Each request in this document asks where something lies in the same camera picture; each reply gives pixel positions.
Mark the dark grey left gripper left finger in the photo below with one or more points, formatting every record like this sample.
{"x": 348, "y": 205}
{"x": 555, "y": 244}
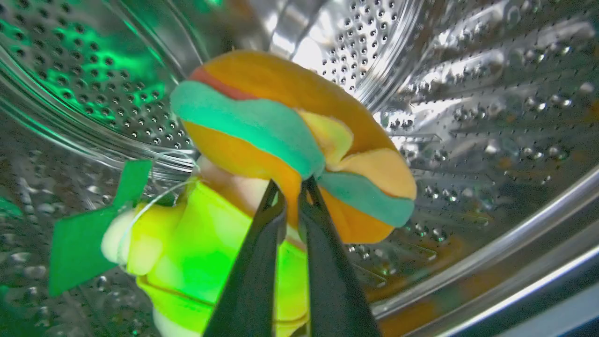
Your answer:
{"x": 250, "y": 285}

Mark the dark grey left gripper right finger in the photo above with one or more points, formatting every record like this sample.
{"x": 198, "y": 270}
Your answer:
{"x": 334, "y": 285}

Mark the orange teal burger plush toy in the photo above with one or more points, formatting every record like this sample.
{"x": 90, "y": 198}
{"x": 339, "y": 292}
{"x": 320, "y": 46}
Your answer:
{"x": 262, "y": 121}

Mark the neon yellow plush doll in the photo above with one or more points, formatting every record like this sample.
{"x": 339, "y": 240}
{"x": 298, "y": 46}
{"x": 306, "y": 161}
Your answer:
{"x": 196, "y": 262}

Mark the perforated steel washing machine drum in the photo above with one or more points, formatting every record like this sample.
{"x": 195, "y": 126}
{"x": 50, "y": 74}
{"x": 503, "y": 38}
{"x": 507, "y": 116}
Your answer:
{"x": 468, "y": 117}

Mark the green paper hang tag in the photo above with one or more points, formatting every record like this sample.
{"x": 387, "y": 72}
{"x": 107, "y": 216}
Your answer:
{"x": 84, "y": 243}

